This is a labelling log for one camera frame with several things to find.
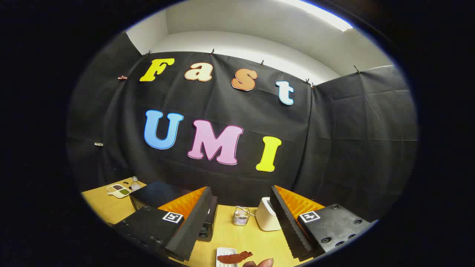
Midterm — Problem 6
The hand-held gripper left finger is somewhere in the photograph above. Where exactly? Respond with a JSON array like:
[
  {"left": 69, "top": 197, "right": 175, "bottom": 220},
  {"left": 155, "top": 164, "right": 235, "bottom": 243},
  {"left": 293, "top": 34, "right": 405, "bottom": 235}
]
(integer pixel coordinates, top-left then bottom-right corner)
[{"left": 111, "top": 186, "right": 213, "bottom": 262}]

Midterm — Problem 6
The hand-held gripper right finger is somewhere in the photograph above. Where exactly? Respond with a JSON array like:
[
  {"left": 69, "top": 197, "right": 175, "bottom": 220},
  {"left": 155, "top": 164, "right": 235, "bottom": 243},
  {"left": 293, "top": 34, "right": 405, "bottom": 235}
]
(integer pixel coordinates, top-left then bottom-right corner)
[{"left": 270, "top": 185, "right": 373, "bottom": 260}]

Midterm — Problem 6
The black toaster oven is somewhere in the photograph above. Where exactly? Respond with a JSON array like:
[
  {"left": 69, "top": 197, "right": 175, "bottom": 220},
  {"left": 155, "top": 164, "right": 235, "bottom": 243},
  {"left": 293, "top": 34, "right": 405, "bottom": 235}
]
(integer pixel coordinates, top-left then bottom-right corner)
[{"left": 129, "top": 181, "right": 219, "bottom": 242}]

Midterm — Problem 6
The reddish brown meat slice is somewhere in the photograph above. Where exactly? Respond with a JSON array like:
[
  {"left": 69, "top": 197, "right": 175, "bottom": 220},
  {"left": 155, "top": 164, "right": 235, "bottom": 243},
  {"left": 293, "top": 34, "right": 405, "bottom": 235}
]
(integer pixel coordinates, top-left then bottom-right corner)
[{"left": 217, "top": 251, "right": 253, "bottom": 264}]

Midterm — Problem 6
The white bread toaster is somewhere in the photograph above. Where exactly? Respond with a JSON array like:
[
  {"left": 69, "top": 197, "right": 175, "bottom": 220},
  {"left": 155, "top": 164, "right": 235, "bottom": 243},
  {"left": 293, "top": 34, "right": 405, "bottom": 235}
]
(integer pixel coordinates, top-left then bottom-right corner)
[{"left": 255, "top": 197, "right": 282, "bottom": 231}]

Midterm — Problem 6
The white ribbed rectangular plate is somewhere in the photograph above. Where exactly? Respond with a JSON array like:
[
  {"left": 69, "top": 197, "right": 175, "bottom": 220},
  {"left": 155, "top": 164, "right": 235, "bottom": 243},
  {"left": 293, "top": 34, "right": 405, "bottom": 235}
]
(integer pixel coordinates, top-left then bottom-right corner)
[{"left": 216, "top": 247, "right": 239, "bottom": 267}]

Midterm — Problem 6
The divided dish with seeds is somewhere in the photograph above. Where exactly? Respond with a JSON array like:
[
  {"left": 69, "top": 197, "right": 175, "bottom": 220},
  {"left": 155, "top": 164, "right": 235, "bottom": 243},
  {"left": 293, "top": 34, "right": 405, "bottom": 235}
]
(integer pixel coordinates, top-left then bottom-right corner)
[{"left": 107, "top": 183, "right": 131, "bottom": 199}]

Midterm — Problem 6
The small wire basket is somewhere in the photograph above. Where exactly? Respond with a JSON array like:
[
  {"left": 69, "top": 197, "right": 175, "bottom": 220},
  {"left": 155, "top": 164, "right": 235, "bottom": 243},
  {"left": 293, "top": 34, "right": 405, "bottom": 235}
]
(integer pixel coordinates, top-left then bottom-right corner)
[{"left": 233, "top": 206, "right": 251, "bottom": 226}]

